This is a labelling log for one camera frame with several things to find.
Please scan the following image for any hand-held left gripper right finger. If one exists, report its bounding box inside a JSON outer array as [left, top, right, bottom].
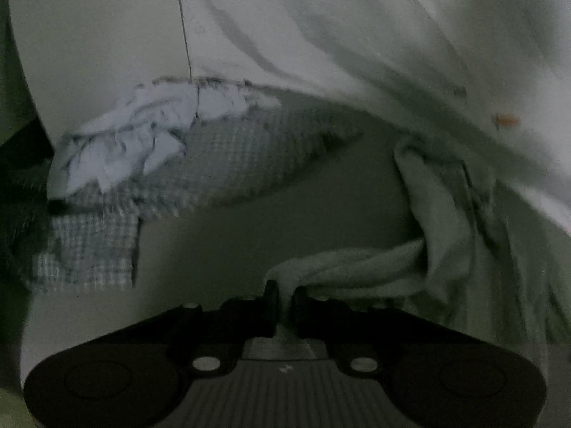
[[290, 285, 465, 373]]

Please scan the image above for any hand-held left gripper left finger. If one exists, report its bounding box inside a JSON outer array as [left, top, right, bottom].
[[109, 280, 280, 373]]

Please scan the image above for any grey zip hoodie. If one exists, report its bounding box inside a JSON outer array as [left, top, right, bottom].
[[265, 134, 571, 353]]

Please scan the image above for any grey checked shirt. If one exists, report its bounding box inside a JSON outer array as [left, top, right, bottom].
[[27, 93, 362, 295]]

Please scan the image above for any light blue crumpled cloth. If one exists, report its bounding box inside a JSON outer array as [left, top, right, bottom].
[[47, 78, 282, 201]]

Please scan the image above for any white carrot print quilt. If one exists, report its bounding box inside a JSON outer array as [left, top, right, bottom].
[[176, 0, 571, 233]]

